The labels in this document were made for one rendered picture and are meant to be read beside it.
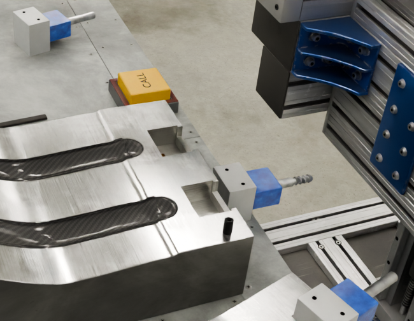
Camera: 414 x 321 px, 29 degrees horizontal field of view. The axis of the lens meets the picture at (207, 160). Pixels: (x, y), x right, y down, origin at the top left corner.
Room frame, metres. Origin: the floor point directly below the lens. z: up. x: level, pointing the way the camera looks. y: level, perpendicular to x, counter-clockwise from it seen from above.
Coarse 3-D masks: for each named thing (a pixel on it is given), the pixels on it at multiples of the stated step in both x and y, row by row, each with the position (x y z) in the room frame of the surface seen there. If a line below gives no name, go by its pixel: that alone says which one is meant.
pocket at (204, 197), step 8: (192, 184) 0.68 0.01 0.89; (200, 184) 0.69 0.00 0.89; (208, 184) 0.69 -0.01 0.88; (216, 184) 0.69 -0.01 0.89; (184, 192) 0.68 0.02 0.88; (192, 192) 0.68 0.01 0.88; (200, 192) 0.69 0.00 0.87; (208, 192) 0.69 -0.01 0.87; (216, 192) 0.69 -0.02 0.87; (192, 200) 0.69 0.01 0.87; (200, 200) 0.69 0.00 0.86; (208, 200) 0.69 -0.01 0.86; (216, 200) 0.68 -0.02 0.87; (200, 208) 0.68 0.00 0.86; (208, 208) 0.68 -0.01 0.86; (216, 208) 0.68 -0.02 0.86; (224, 208) 0.67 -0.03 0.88; (200, 216) 0.66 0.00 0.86
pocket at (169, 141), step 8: (160, 128) 0.78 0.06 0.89; (168, 128) 0.79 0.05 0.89; (176, 128) 0.79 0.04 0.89; (152, 136) 0.78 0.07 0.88; (160, 136) 0.78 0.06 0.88; (168, 136) 0.79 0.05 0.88; (176, 136) 0.79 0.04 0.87; (160, 144) 0.78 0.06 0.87; (168, 144) 0.79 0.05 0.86; (176, 144) 0.79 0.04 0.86; (184, 144) 0.78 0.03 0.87; (160, 152) 0.77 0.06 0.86; (168, 152) 0.77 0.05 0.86; (176, 152) 0.77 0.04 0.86; (184, 152) 0.77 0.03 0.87
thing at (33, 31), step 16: (16, 16) 1.07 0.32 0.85; (32, 16) 1.07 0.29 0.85; (48, 16) 1.10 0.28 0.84; (64, 16) 1.11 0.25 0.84; (80, 16) 1.13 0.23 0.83; (16, 32) 1.07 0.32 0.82; (32, 32) 1.05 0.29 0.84; (48, 32) 1.07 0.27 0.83; (64, 32) 1.09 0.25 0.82; (32, 48) 1.05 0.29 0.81; (48, 48) 1.07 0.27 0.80
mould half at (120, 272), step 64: (0, 128) 0.74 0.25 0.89; (64, 128) 0.76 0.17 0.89; (128, 128) 0.77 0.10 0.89; (0, 192) 0.62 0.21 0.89; (64, 192) 0.65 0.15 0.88; (128, 192) 0.66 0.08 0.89; (0, 256) 0.52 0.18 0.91; (64, 256) 0.55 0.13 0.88; (128, 256) 0.56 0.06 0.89; (192, 256) 0.58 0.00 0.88; (0, 320) 0.49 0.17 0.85; (64, 320) 0.52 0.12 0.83; (128, 320) 0.55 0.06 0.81
